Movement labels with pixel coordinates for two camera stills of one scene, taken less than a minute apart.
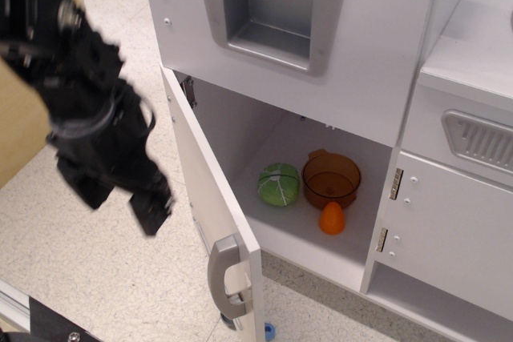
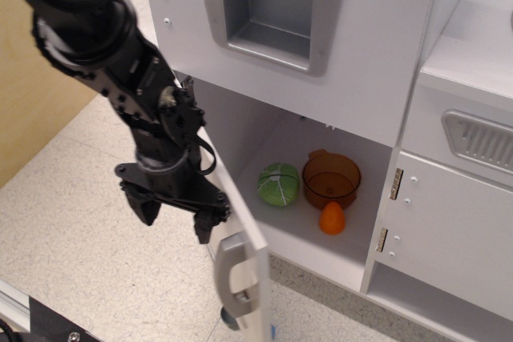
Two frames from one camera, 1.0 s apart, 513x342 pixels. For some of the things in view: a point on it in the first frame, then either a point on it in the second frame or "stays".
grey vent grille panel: x=481 y=140 stays
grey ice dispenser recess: x=282 y=12 stays
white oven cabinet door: x=452 y=231 stays
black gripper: x=112 y=152 -> x=173 y=166
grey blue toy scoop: x=269 y=331 -> x=231 y=322
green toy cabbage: x=279 y=183 stays
